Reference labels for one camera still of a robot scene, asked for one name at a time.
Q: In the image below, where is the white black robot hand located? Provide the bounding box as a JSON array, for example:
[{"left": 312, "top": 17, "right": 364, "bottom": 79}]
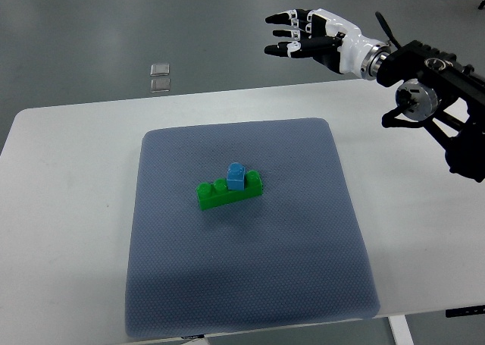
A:
[{"left": 264, "top": 8, "right": 388, "bottom": 80}]

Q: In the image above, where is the blue toy block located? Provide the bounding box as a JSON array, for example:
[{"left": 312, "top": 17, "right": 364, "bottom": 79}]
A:
[{"left": 227, "top": 162, "right": 246, "bottom": 191}]

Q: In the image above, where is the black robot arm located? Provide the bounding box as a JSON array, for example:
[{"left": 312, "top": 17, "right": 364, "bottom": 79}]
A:
[{"left": 370, "top": 12, "right": 484, "bottom": 183}]

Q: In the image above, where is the green four-stud toy block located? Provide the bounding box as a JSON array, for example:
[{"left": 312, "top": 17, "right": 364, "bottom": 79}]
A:
[{"left": 196, "top": 170, "right": 263, "bottom": 211}]

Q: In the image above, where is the lower metal floor plate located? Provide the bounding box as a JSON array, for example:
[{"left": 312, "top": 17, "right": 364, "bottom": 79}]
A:
[{"left": 150, "top": 77, "right": 171, "bottom": 93}]

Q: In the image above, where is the blue-grey textured mat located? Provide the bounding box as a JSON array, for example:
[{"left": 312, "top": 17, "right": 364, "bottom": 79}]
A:
[{"left": 125, "top": 118, "right": 380, "bottom": 338}]

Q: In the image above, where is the white table leg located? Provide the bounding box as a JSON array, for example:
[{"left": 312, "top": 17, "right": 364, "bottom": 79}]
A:
[{"left": 388, "top": 315, "right": 414, "bottom": 345}]

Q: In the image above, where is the black table control panel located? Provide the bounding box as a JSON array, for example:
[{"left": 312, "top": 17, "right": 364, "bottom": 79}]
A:
[{"left": 445, "top": 305, "right": 485, "bottom": 318}]

